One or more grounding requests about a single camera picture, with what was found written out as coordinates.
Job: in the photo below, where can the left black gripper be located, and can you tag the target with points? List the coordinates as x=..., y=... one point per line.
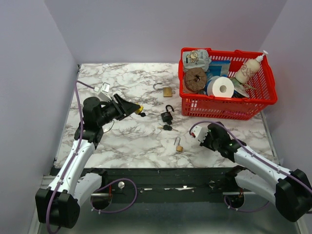
x=128, y=107

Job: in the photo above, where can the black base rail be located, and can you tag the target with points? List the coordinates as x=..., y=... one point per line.
x=171, y=185

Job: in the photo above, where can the blue plastic package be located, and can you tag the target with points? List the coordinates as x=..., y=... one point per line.
x=218, y=68

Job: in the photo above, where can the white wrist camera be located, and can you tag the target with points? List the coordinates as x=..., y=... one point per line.
x=103, y=92
x=199, y=133

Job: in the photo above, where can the white toilet paper roll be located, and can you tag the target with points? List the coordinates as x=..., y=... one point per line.
x=221, y=87

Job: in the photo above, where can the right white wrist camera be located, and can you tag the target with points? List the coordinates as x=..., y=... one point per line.
x=199, y=133

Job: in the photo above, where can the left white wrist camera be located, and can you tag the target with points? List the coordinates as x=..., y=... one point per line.
x=103, y=92

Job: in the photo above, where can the black padlock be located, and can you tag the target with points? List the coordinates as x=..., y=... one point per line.
x=166, y=116

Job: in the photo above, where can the cream pump lotion bottle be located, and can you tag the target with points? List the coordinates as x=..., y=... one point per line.
x=249, y=68

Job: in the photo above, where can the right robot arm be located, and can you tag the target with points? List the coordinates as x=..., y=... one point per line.
x=289, y=191

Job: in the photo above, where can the brown tape roll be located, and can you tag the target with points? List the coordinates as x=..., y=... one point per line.
x=194, y=80

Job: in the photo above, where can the small brass padlock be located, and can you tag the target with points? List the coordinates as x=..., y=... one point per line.
x=177, y=145

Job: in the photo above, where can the red plastic basket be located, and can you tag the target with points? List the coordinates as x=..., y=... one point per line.
x=263, y=94

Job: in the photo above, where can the light blue wipes pack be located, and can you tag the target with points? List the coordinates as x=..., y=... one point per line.
x=196, y=59

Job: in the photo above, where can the black-headed keys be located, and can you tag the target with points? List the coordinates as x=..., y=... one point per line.
x=167, y=128

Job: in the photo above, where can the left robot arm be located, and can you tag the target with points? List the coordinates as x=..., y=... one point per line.
x=59, y=204

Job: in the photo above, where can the large brass padlock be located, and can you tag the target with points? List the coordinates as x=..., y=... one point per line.
x=167, y=91

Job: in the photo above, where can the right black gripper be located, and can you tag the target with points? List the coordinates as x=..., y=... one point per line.
x=204, y=142

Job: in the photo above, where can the yellow padlock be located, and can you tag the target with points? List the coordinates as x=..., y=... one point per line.
x=140, y=111

